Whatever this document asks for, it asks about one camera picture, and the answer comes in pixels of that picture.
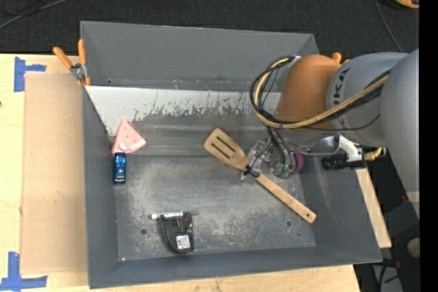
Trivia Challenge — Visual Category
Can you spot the brown cardboard board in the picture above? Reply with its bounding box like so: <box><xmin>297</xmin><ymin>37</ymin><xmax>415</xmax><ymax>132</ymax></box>
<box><xmin>19</xmin><ymin>71</ymin><xmax>90</xmax><ymax>276</ymax></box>

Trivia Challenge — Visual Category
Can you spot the grey metal bin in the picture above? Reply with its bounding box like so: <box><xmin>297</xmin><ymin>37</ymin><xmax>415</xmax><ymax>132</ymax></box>
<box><xmin>79</xmin><ymin>20</ymin><xmax>384</xmax><ymax>290</ymax></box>

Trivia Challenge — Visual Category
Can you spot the blue toy car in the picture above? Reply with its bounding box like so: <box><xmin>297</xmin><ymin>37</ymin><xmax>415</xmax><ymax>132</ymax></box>
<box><xmin>113</xmin><ymin>152</ymin><xmax>128</xmax><ymax>185</ymax></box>

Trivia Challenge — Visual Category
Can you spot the pink toy wedge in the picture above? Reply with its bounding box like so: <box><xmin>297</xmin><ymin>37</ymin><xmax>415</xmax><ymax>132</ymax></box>
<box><xmin>111</xmin><ymin>118</ymin><xmax>148</xmax><ymax>155</ymax></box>

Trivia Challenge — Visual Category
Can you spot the black cylinder on white bracket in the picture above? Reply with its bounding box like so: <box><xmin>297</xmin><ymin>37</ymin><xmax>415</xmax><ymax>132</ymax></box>
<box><xmin>320</xmin><ymin>135</ymin><xmax>387</xmax><ymax>172</ymax></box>

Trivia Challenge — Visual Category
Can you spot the purple round object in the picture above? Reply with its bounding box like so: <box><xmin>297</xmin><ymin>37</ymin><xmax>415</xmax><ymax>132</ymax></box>
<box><xmin>281</xmin><ymin>151</ymin><xmax>306</xmax><ymax>180</ymax></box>

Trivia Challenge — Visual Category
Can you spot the wooden slotted spatula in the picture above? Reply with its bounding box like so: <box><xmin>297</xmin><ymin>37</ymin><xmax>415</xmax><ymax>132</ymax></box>
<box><xmin>203</xmin><ymin>127</ymin><xmax>318</xmax><ymax>224</ymax></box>

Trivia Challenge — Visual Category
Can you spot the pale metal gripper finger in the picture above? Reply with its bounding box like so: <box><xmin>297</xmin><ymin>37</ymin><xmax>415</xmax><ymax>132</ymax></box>
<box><xmin>240</xmin><ymin>162</ymin><xmax>264</xmax><ymax>181</ymax></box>
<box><xmin>246</xmin><ymin>146</ymin><xmax>261</xmax><ymax>168</ymax></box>

